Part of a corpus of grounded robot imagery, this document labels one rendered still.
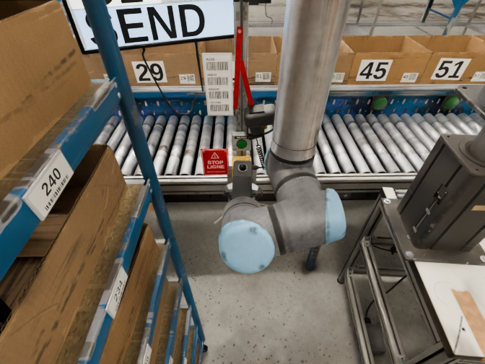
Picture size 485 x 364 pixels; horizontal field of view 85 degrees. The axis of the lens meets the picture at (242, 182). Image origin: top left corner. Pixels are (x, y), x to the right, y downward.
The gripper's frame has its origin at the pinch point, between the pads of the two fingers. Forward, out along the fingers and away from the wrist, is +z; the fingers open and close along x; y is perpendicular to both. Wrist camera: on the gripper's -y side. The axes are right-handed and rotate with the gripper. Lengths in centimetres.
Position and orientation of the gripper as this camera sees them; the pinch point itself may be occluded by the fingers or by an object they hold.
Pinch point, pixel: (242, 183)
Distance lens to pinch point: 77.9
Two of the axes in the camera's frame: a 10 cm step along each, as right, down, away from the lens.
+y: -0.5, 9.7, 2.3
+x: 10.0, 0.4, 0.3
